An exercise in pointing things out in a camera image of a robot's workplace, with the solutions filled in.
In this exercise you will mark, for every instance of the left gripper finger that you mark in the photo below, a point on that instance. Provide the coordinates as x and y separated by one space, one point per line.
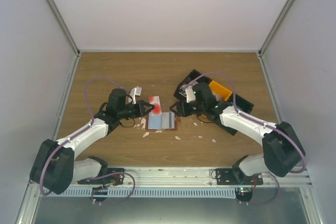
146 105
144 111

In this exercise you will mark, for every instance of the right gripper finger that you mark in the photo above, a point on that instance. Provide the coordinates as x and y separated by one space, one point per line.
177 113
175 106

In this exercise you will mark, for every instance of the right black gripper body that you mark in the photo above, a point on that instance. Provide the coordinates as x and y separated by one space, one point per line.
200 108

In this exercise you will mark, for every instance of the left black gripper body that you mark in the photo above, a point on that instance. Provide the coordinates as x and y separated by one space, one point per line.
134 113

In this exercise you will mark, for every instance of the brown leather card holder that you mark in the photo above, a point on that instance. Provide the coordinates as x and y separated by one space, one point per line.
162 122

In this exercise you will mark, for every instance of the red white credit card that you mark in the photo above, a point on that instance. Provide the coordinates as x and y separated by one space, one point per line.
155 100

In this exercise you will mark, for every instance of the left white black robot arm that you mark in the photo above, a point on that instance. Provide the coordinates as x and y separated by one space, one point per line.
56 168

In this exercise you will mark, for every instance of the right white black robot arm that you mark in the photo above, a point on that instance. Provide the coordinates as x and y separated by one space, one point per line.
282 150

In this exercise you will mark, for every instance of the red white card stack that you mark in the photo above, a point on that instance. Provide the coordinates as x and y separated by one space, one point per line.
181 90

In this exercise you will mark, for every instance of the orange card bin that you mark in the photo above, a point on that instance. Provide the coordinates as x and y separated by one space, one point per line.
220 92

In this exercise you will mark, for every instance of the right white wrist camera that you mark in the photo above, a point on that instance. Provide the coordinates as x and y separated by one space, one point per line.
190 95

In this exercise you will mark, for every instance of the aluminium mounting rail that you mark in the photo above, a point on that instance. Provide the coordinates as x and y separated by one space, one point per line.
204 177

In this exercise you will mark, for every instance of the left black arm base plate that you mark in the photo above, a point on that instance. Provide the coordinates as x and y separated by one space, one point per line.
100 186

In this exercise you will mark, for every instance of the grey slotted cable duct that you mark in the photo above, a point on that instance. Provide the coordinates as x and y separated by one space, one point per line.
142 192

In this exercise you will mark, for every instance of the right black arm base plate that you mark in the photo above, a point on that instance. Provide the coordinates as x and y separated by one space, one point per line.
245 185

